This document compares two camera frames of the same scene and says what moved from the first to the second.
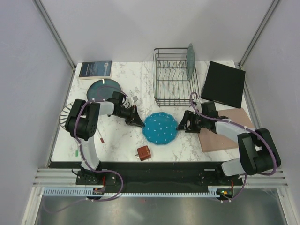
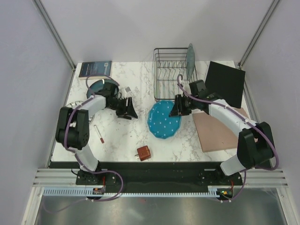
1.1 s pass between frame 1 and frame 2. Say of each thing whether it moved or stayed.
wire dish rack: stayed
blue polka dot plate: moved
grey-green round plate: stayed
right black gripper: moved
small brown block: stayed
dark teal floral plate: stayed
